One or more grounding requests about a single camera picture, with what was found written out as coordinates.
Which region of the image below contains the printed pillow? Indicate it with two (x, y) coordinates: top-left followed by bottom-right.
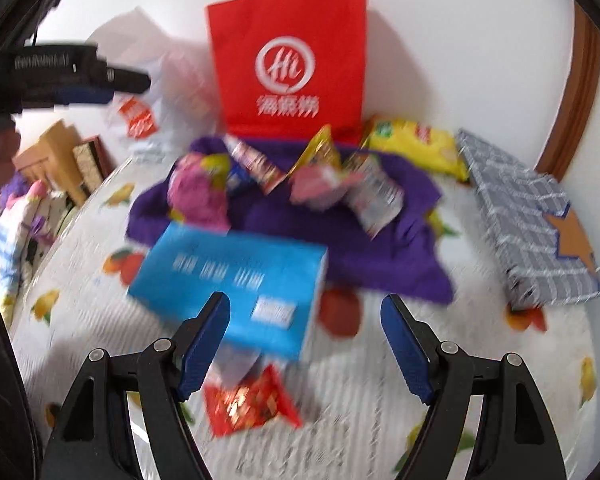
(0, 179), (88, 326)

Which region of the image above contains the red white striped snack packet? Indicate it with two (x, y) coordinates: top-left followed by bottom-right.
(225, 137), (287, 196)

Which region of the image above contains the tan cardboard box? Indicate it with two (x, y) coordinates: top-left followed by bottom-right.
(12, 120), (88, 206)

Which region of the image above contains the person's left hand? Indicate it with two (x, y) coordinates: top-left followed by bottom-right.
(0, 127), (23, 201)

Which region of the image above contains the silver snack packet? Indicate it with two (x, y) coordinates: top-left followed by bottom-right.
(342, 152), (407, 239)

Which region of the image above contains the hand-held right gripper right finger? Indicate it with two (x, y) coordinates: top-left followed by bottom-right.
(381, 294), (567, 480)

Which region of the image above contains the patterned cardboard box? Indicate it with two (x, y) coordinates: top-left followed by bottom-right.
(72, 135), (119, 196)

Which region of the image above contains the magenta snack packet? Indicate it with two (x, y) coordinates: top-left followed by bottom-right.
(166, 154), (232, 232)

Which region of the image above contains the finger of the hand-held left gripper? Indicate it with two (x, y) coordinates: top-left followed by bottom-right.
(105, 66), (152, 95)
(22, 87), (116, 108)

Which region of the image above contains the brown wooden frame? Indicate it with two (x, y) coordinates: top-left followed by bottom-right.
(535, 2), (600, 178)

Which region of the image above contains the red paper bag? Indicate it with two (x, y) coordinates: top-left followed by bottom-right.
(206, 0), (368, 146)

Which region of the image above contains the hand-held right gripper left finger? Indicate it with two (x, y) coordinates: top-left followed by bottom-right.
(40, 291), (232, 480)

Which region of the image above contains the white plastic bag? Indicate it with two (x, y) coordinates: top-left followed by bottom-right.
(87, 7), (222, 162)

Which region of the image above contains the yellow chips bag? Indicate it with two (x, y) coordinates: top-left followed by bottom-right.
(362, 117), (471, 183)

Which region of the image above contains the yellow crisp snack packet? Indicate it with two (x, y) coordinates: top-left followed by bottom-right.
(287, 125), (342, 186)

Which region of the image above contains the pink snack packet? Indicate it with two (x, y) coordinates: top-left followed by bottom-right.
(290, 164), (347, 208)

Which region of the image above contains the purple cloth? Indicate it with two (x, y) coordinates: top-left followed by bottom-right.
(126, 135), (455, 306)

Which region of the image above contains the red gold snack packet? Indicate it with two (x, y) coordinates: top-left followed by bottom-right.
(203, 364), (303, 437)

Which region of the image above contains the grey checked box with star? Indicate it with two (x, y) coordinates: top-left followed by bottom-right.
(455, 129), (600, 311)

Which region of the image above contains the blue tissue pack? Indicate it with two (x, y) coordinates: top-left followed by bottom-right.
(127, 222), (328, 363)

